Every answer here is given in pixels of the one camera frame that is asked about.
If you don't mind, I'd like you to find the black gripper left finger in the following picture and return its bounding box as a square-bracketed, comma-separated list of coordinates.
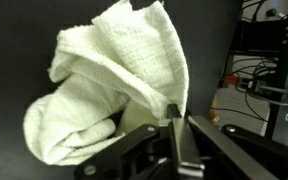
[73, 103, 206, 180]

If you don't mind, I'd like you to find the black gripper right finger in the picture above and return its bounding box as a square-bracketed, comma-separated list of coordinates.
[187, 114, 288, 180]

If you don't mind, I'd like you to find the white terry towel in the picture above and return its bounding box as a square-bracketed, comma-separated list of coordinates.
[22, 0, 190, 167]

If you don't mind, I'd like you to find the black equipment rack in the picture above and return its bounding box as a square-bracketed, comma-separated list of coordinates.
[216, 0, 288, 148]

